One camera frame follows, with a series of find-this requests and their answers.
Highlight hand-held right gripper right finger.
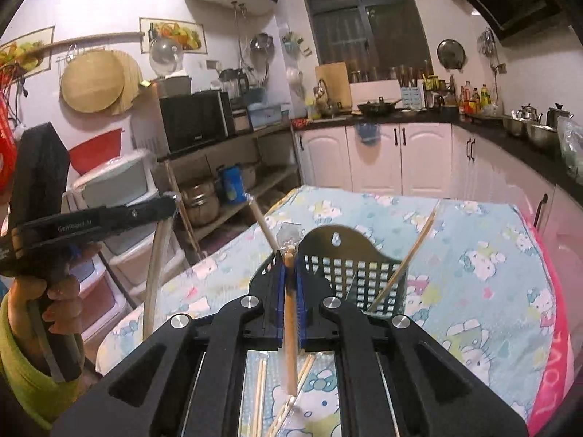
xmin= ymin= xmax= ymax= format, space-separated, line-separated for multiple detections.
xmin=296 ymin=255 xmax=529 ymax=437

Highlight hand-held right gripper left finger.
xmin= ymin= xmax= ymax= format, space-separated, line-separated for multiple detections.
xmin=50 ymin=250 xmax=287 ymax=437

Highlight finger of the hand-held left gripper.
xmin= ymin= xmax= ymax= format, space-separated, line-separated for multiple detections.
xmin=107 ymin=195 xmax=177 ymax=234

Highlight plain wooden chopstick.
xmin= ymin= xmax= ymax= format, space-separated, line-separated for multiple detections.
xmin=283 ymin=245 xmax=300 ymax=397

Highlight dark green perforated utensil holder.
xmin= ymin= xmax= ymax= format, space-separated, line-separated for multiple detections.
xmin=301 ymin=227 xmax=408 ymax=319

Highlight plastic-wrapped chopstick pair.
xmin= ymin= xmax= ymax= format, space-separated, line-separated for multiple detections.
xmin=266 ymin=354 xmax=316 ymax=437
xmin=368 ymin=199 xmax=442 ymax=311
xmin=246 ymin=193 xmax=283 ymax=256
xmin=254 ymin=359 xmax=269 ymax=437
xmin=142 ymin=193 xmax=178 ymax=342

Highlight small hanging utensils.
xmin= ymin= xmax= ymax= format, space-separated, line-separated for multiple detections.
xmin=477 ymin=27 xmax=500 ymax=72

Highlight person's left hand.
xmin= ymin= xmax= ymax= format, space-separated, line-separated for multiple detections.
xmin=8 ymin=242 xmax=103 ymax=351

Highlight long bamboo stick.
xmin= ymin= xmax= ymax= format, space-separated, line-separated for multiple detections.
xmin=164 ymin=159 xmax=202 ymax=258

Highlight red plastic basket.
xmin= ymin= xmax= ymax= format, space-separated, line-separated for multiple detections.
xmin=0 ymin=95 xmax=20 ymax=192

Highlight grey lidded plastic container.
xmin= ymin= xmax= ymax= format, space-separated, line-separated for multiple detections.
xmin=73 ymin=150 xmax=160 ymax=206

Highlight white plastic drawer unit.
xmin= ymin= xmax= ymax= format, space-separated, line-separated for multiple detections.
xmin=64 ymin=191 xmax=188 ymax=343

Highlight large steel pot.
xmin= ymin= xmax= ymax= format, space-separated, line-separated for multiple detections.
xmin=180 ymin=180 xmax=222 ymax=227

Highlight red plastic basin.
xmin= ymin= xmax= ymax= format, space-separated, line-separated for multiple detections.
xmin=68 ymin=128 xmax=125 ymax=176

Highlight black microwave oven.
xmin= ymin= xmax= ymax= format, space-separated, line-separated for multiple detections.
xmin=159 ymin=90 xmax=233 ymax=154

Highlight round bamboo tray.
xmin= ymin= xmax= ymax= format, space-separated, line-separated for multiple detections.
xmin=60 ymin=50 xmax=126 ymax=114
xmin=109 ymin=52 xmax=145 ymax=115

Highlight wooden shelf unit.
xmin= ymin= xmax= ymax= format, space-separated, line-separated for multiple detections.
xmin=155 ymin=121 xmax=302 ymax=256

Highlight long wooden rolling pin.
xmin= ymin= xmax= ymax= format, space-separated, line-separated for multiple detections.
xmin=34 ymin=31 xmax=145 ymax=56

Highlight black blender jug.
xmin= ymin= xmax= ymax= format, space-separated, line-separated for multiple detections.
xmin=219 ymin=68 xmax=250 ymax=105

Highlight light blue plastic box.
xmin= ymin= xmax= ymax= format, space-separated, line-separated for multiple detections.
xmin=248 ymin=102 xmax=286 ymax=128

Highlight glass pot lid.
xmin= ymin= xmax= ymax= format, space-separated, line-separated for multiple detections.
xmin=149 ymin=36 xmax=185 ymax=78

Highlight cartoon cat printed blanket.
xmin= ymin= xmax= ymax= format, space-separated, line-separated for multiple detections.
xmin=95 ymin=186 xmax=572 ymax=437

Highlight blue hanging towel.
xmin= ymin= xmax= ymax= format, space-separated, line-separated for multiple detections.
xmin=354 ymin=121 xmax=379 ymax=146

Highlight white base cabinets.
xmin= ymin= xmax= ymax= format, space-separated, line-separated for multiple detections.
xmin=294 ymin=121 xmax=583 ymax=283

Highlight white hanging jug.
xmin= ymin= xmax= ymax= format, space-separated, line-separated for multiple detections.
xmin=286 ymin=66 xmax=305 ymax=101

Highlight hanging steel strainer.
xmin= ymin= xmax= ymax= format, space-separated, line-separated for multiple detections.
xmin=250 ymin=32 xmax=276 ymax=64

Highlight black wok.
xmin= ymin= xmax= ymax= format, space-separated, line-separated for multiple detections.
xmin=357 ymin=98 xmax=404 ymax=117

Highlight wooden cutting board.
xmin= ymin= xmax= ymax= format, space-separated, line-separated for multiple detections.
xmin=315 ymin=61 xmax=353 ymax=111

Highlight row of glass jars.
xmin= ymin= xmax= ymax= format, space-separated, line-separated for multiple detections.
xmin=348 ymin=61 xmax=433 ymax=83

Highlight pink printed blanket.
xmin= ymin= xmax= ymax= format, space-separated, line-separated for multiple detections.
xmin=519 ymin=218 xmax=575 ymax=437

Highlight cluster of sauce bottles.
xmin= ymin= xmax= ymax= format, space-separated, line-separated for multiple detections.
xmin=458 ymin=79 xmax=495 ymax=115

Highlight steel bowl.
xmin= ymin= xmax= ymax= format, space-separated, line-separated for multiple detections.
xmin=503 ymin=116 xmax=529 ymax=137
xmin=526 ymin=123 xmax=559 ymax=149

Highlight dark kitchen window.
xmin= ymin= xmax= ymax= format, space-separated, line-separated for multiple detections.
xmin=298 ymin=0 xmax=433 ymax=83

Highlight dark hanging pot lid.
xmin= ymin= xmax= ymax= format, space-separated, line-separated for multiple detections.
xmin=437 ymin=39 xmax=466 ymax=70

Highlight steel kettle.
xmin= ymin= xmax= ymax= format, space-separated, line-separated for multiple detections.
xmin=514 ymin=104 xmax=543 ymax=125

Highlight clear plastic bag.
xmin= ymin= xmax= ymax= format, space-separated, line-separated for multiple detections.
xmin=556 ymin=116 xmax=583 ymax=178

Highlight steel lidded pot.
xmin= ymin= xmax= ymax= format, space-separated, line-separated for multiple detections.
xmin=545 ymin=104 xmax=573 ymax=129

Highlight fruit wall poster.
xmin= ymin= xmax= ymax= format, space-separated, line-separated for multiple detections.
xmin=139 ymin=17 xmax=204 ymax=54
xmin=0 ymin=26 xmax=55 ymax=76

